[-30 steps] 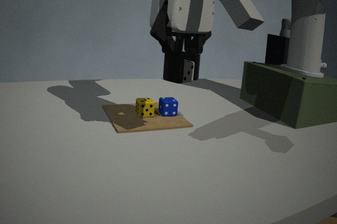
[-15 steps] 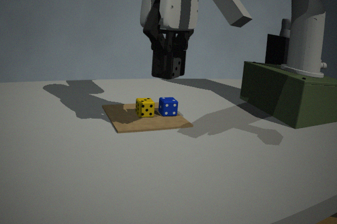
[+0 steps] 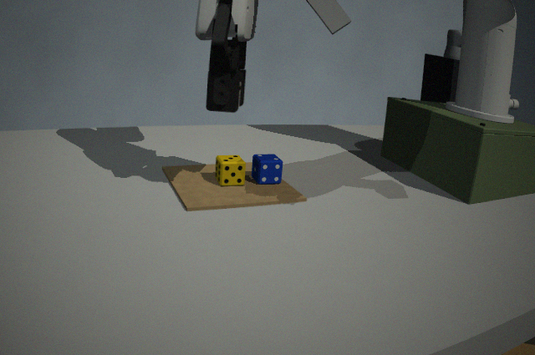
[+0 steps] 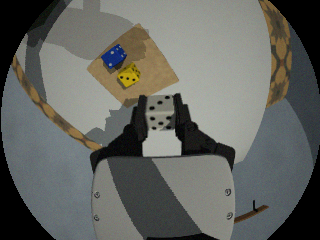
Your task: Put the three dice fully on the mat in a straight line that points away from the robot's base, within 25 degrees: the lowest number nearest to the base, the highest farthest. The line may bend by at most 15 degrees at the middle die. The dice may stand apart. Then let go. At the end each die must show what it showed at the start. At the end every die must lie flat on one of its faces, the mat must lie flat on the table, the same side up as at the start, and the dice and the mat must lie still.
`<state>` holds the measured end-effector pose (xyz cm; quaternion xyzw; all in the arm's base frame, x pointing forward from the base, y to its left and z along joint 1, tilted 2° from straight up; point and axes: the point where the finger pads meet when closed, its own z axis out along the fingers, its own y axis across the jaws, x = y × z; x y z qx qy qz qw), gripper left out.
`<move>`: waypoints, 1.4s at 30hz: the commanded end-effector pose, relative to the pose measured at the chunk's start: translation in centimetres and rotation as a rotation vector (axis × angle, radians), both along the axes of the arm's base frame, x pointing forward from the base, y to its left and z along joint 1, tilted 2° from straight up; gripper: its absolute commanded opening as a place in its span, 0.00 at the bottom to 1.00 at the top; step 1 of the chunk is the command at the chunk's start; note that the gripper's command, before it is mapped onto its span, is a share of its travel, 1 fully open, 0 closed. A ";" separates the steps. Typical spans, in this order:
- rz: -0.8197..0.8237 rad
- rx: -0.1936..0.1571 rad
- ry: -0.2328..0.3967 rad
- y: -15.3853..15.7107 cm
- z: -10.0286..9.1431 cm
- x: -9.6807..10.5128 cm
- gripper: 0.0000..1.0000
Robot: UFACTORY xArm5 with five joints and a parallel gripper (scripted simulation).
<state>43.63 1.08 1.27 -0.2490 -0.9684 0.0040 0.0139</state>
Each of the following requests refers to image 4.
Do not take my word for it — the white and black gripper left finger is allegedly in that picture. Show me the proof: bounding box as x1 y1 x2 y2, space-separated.
90 95 148 174

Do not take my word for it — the white die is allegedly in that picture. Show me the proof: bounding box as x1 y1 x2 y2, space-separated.
145 95 176 131

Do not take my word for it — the yellow die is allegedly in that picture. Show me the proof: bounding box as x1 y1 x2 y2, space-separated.
117 63 141 87

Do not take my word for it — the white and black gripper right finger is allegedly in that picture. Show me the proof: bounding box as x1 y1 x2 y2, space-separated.
174 93 235 171

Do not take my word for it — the tan flat mat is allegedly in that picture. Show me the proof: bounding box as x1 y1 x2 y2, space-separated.
87 24 179 108

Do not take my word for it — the blue die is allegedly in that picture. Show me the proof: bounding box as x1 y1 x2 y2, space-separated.
101 44 127 69

